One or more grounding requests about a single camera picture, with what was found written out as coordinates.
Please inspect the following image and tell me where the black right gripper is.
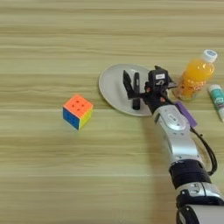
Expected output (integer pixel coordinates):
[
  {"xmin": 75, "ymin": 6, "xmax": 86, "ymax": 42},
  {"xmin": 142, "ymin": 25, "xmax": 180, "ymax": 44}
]
[{"xmin": 122, "ymin": 65, "xmax": 178, "ymax": 116}]

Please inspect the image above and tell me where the orange juice bottle white cap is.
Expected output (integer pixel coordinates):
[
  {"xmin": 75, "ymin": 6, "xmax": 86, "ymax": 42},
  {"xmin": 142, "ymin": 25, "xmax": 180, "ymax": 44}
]
[{"xmin": 171, "ymin": 49, "xmax": 219, "ymax": 102}]

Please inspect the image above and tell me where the colourful puzzle cube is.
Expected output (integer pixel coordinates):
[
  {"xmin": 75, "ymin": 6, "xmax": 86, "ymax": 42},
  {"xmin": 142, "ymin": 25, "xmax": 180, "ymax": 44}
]
[{"xmin": 62, "ymin": 94, "xmax": 95, "ymax": 131}]

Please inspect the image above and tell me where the round beige plate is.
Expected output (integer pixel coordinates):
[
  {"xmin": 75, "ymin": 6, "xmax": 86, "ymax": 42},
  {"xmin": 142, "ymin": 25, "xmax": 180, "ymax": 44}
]
[{"xmin": 98, "ymin": 63, "xmax": 165, "ymax": 117}]

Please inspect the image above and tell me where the small black box white label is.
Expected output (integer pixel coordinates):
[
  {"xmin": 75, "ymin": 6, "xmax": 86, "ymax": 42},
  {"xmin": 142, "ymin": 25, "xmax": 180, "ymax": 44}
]
[{"xmin": 147, "ymin": 68, "xmax": 171, "ymax": 88}]

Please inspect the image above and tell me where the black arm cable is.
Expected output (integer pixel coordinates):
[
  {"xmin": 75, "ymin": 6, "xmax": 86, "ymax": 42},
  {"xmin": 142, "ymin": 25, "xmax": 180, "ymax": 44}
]
[{"xmin": 189, "ymin": 126, "xmax": 219, "ymax": 177}]

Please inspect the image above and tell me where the white green glue stick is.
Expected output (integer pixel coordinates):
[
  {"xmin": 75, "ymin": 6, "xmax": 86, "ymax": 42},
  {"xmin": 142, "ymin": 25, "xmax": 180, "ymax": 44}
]
[{"xmin": 206, "ymin": 84, "xmax": 224, "ymax": 123}]

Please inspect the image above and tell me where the purple rectangular eraser block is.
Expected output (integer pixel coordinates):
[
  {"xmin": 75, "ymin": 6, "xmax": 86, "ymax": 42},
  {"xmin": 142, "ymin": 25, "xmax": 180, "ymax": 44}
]
[{"xmin": 174, "ymin": 101, "xmax": 199, "ymax": 129}]

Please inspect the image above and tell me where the black marker pen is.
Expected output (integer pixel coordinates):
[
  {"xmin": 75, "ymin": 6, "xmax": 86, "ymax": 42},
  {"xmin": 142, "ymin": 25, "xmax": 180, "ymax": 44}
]
[{"xmin": 132, "ymin": 72, "xmax": 142, "ymax": 111}]

